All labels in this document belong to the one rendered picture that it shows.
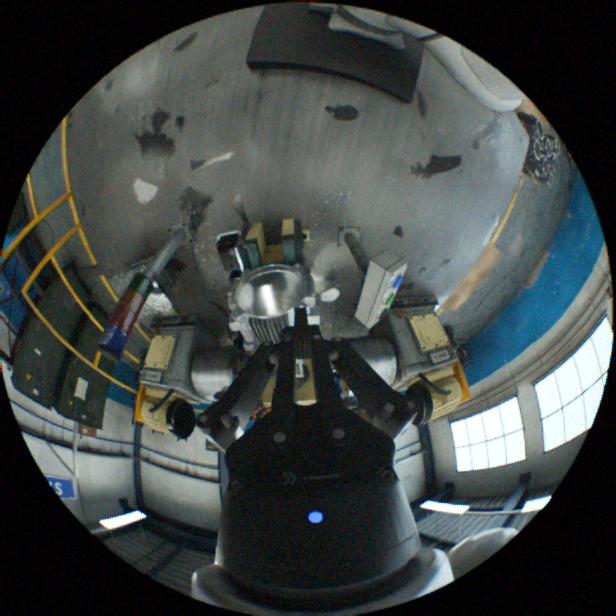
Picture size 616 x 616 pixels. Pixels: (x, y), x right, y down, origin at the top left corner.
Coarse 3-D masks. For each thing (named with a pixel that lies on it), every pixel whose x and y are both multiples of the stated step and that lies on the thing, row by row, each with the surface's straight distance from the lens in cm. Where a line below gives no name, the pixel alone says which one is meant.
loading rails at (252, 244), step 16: (256, 224) 52; (288, 224) 49; (240, 240) 46; (256, 240) 44; (288, 240) 41; (304, 240) 54; (240, 256) 44; (256, 256) 45; (272, 256) 54; (288, 256) 45; (304, 256) 43
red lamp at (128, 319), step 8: (112, 312) 42; (120, 312) 40; (128, 312) 41; (112, 320) 40; (120, 320) 40; (128, 320) 40; (136, 320) 43; (120, 328) 39; (128, 328) 40; (128, 336) 41
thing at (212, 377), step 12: (204, 348) 83; (216, 348) 80; (228, 348) 77; (204, 360) 76; (216, 360) 73; (228, 360) 71; (240, 360) 77; (192, 372) 79; (204, 372) 74; (216, 372) 72; (228, 372) 69; (204, 384) 76; (216, 384) 73; (228, 384) 70; (204, 396) 81; (216, 396) 77
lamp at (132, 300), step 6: (126, 294) 43; (132, 294) 42; (138, 294) 43; (120, 300) 43; (126, 300) 42; (132, 300) 42; (138, 300) 42; (126, 306) 41; (132, 306) 41; (138, 306) 42; (132, 312) 41; (138, 312) 43
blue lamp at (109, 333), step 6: (108, 324) 40; (108, 330) 40; (114, 330) 39; (120, 330) 39; (102, 336) 40; (108, 336) 39; (114, 336) 39; (120, 336) 39; (126, 336) 40; (102, 342) 39; (108, 342) 38; (114, 342) 38; (120, 342) 39; (126, 342) 41; (114, 348) 38; (120, 348) 39; (120, 354) 39
